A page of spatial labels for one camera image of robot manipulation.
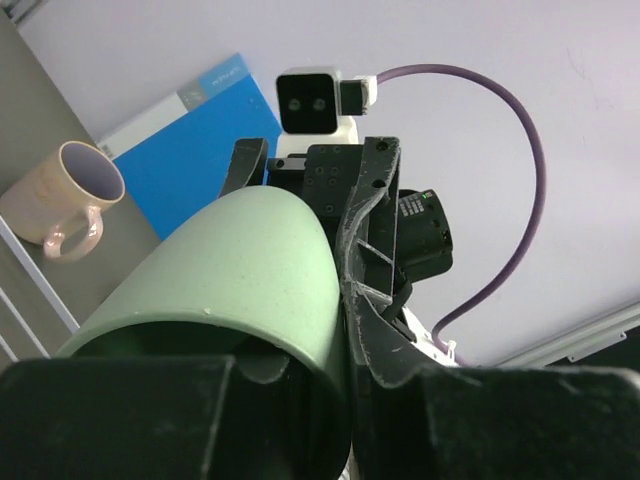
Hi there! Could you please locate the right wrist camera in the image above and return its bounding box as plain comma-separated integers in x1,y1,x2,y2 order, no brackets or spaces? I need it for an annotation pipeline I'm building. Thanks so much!
275,67,378,158

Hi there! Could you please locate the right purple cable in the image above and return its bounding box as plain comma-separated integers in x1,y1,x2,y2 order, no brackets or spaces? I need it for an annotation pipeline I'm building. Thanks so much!
375,63,548,369

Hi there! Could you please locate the sage green cup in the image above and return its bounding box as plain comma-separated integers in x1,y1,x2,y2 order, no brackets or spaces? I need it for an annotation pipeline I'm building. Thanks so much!
57,184,351,476

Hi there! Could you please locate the blue folder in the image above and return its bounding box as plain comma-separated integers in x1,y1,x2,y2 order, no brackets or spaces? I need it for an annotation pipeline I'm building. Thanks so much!
98,54,281,239

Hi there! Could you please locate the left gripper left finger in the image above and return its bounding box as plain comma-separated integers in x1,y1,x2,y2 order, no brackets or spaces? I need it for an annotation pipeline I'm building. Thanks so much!
1,341,350,479

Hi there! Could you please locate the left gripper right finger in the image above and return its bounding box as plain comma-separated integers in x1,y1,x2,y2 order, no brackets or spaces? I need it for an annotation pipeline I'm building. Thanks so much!
344,294,640,480

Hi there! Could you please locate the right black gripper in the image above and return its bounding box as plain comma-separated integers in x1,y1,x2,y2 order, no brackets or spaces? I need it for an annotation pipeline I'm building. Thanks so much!
217,135,402,306

